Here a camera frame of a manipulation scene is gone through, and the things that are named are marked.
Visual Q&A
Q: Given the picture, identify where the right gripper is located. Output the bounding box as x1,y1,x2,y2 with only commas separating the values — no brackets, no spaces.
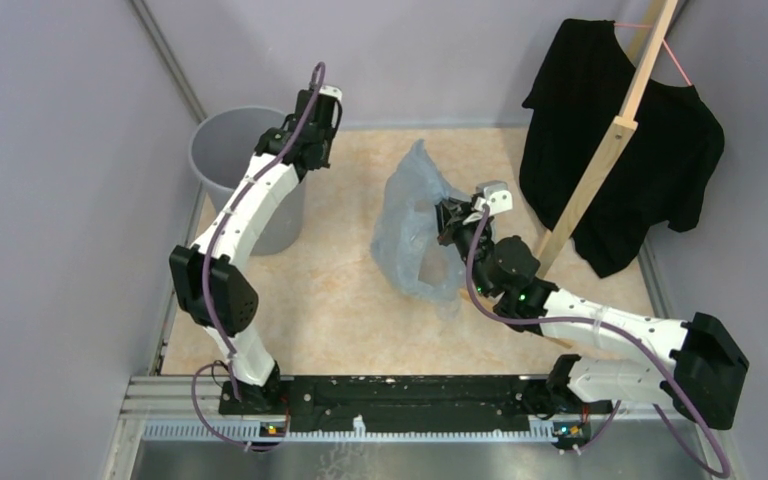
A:
434,192,495,297

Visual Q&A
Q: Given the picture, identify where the light blue plastic trash bag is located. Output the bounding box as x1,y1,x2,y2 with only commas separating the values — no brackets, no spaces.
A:
370,139,468,320

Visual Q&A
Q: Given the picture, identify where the grey plastic trash bin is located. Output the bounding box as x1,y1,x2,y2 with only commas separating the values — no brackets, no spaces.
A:
189,106,306,256

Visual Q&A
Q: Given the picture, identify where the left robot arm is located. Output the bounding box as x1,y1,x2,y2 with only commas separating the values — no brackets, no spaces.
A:
169,85,343,414

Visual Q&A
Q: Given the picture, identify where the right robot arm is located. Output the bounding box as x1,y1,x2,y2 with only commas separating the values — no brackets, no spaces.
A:
435,198,750,430

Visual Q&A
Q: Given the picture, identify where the wooden clothes stand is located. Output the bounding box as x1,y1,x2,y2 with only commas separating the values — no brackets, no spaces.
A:
532,0,682,350

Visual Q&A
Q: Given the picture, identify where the black t-shirt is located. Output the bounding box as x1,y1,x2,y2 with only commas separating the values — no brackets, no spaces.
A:
519,19,725,278

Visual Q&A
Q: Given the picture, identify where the pink clothes hanger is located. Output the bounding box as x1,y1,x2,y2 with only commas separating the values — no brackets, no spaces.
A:
614,22,693,86

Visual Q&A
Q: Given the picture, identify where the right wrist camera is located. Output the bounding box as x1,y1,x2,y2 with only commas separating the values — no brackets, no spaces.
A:
472,180,513,216

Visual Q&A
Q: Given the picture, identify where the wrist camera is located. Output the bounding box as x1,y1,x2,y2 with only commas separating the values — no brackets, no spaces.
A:
319,85,343,103
472,180,513,216

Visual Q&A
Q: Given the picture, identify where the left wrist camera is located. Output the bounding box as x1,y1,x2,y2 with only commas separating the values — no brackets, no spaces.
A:
319,85,343,103

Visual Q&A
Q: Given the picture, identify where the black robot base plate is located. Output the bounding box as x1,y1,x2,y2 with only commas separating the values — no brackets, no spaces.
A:
218,375,613,434

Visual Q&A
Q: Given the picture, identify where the grey slotted cable duct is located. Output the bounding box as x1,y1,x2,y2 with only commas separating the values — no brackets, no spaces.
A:
142,417,557,443

